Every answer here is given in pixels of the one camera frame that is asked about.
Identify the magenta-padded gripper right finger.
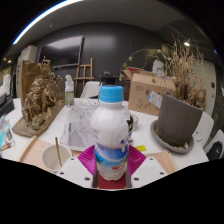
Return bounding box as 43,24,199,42
125,144,169,189

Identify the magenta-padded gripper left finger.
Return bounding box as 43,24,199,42
56,144,100,189

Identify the white bottle with blue cap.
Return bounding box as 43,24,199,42
89,85,135,182

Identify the yellow tag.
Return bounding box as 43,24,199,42
134,144,147,153

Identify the wooden stir stick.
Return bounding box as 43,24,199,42
54,136,63,168

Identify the white mug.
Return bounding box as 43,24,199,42
41,143,73,174

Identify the grey plant saucer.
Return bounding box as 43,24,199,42
149,119,195,155

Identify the printed newspaper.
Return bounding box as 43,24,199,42
59,99,101,153

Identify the small grey bowl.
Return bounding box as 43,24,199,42
129,113,140,132

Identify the beige canvas mat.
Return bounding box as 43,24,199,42
18,135,179,175

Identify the dried plant in grey pot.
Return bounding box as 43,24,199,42
156,33,208,148

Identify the black backpack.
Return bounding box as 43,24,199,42
206,140,224,160

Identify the wooden paintbrush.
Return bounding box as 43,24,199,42
0,140,16,152

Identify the white spray bottle green label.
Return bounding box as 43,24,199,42
64,74,76,108

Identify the white chair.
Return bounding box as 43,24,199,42
193,111,215,148
79,80,103,100
204,129,224,161

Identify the cardboard box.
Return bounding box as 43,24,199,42
127,69,177,117

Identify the bronze sculpture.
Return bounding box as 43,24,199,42
12,59,67,138

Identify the wooden easel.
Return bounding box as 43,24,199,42
73,57,95,98

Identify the black round side table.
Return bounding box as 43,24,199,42
98,71,121,99

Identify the red box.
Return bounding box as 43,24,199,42
122,66,143,81

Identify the white plaster cast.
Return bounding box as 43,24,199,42
151,59,168,76

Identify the white cabinet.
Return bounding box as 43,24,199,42
15,44,39,98

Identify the black wall screen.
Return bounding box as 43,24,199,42
38,35,84,69

